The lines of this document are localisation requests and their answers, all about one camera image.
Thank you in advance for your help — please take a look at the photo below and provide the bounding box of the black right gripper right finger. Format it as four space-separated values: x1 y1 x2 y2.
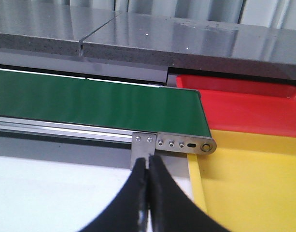
149 155 228 232

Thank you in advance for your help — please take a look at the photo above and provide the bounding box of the right grey stone countertop slab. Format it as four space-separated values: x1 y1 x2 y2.
83 13 296 81

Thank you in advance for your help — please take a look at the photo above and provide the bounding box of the grey stone countertop slab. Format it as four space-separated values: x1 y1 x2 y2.
0 0 119 56
83 13 296 81

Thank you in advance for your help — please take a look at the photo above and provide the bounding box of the yellow plastic tray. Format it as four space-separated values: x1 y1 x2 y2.
187 130 296 232

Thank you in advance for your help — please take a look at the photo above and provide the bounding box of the left grey stone countertop slab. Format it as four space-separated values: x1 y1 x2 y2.
0 0 119 56

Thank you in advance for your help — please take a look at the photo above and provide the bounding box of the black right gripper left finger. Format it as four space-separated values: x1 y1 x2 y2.
83 158 148 232

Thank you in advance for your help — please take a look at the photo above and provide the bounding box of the right conveyor support leg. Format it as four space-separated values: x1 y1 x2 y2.
130 132 156 170

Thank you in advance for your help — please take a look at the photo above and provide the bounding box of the aluminium conveyor frame rail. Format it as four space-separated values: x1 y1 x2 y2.
0 116 217 155

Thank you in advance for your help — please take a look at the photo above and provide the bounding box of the red plastic tray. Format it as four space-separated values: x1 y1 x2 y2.
176 75 296 138

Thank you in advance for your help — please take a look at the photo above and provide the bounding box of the green conveyor belt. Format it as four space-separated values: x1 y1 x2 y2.
0 70 211 137

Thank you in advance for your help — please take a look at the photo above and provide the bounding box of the grey pleated curtain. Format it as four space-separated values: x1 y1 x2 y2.
0 0 296 29

